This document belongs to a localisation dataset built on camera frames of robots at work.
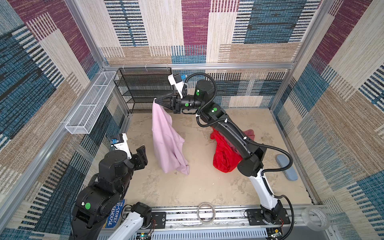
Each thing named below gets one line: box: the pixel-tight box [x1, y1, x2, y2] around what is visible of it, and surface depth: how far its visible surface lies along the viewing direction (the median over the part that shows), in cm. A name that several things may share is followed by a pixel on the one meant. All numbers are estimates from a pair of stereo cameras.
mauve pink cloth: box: [243, 129, 255, 141], surface depth 107 cm
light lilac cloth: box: [151, 98, 190, 175], surface depth 74 cm
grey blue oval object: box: [276, 153, 299, 181], surface depth 88 cm
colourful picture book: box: [103, 199, 125, 229], surface depth 74 cm
